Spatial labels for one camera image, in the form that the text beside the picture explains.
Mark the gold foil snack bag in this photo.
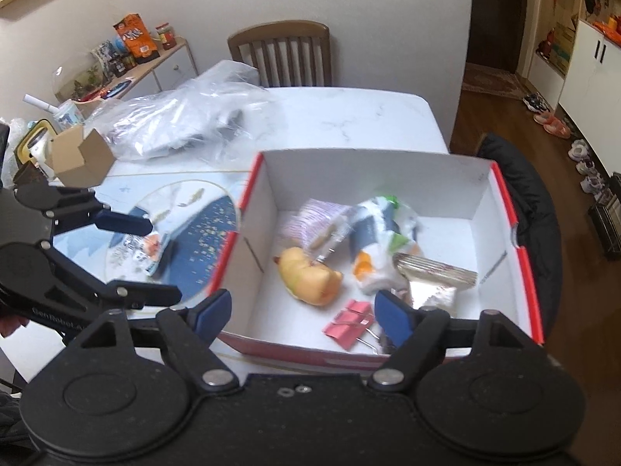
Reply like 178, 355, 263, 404
393, 254, 478, 316

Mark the pink binder clip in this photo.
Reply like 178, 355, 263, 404
323, 300, 380, 355

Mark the white blue tissue pack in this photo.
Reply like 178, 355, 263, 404
349, 196, 422, 296

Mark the pink white snack packet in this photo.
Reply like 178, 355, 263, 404
281, 199, 352, 261

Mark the person left hand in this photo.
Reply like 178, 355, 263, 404
0, 315, 29, 338

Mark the white blue snack packet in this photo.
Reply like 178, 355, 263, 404
105, 230, 173, 282

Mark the brown cardboard box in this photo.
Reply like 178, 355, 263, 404
49, 124, 116, 188

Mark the white handheld appliance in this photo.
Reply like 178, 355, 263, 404
14, 119, 57, 180

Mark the yellow bread plush toy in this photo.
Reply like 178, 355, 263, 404
274, 247, 343, 307

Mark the red white cardboard box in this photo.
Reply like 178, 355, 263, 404
212, 150, 544, 371

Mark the glass terrarium dome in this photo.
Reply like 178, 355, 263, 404
52, 52, 108, 102

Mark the clear plastic bag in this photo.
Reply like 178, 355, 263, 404
85, 60, 282, 166

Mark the black jacket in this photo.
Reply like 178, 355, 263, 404
476, 134, 563, 337

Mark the orange snack bag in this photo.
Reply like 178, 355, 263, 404
114, 14, 159, 64

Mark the red lid jar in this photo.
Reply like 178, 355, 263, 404
156, 22, 177, 50

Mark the wooden chair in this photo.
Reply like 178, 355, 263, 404
227, 20, 333, 87

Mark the white cabinet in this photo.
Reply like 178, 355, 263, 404
560, 20, 621, 175

